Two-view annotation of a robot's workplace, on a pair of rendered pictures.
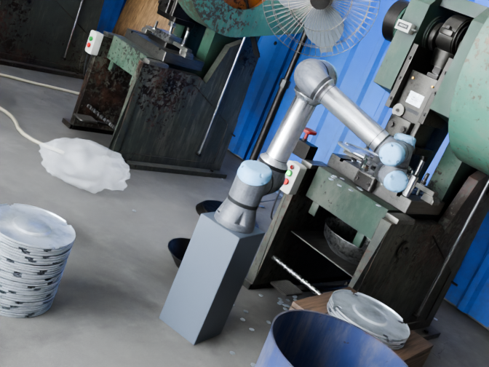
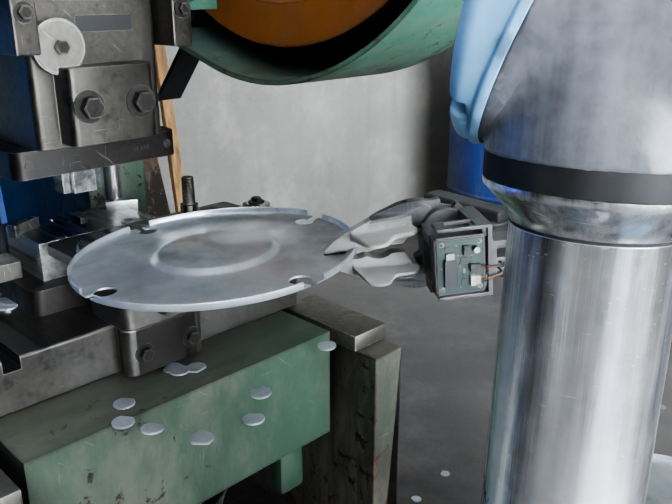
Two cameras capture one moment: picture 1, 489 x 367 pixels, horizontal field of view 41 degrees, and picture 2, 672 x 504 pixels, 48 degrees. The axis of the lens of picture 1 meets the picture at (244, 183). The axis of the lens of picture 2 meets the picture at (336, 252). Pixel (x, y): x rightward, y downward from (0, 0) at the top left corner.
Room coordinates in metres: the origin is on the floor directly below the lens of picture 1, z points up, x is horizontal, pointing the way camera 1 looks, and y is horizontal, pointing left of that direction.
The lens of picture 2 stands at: (2.46, 0.28, 1.05)
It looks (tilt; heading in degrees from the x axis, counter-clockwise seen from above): 20 degrees down; 275
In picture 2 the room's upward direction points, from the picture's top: straight up
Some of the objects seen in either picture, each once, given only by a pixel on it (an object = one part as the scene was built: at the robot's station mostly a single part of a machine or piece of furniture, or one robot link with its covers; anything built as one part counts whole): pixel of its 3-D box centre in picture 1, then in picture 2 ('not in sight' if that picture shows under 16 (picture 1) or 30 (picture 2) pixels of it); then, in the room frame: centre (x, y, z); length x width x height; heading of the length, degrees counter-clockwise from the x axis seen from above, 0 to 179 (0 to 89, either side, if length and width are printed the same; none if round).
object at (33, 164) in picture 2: (404, 145); (70, 154); (2.85, -0.57, 0.86); 0.20 x 0.16 x 0.05; 50
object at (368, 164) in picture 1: (376, 167); (480, 244); (2.37, -0.42, 0.81); 0.12 x 0.09 x 0.08; 12
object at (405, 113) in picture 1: (417, 106); (71, 0); (2.81, -0.55, 1.04); 0.17 x 0.15 x 0.30; 140
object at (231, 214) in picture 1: (239, 210); not in sight; (2.24, -0.02, 0.50); 0.15 x 0.15 x 0.10
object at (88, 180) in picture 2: not in sight; (78, 174); (2.84, -0.57, 0.84); 0.05 x 0.03 x 0.04; 50
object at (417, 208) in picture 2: not in sight; (413, 222); (2.44, -0.44, 0.83); 0.09 x 0.02 x 0.05; 12
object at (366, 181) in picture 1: (367, 172); (162, 308); (2.71, -0.46, 0.72); 0.25 x 0.14 x 0.14; 140
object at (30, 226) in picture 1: (31, 225); not in sight; (1.97, 0.59, 0.26); 0.29 x 0.29 x 0.01
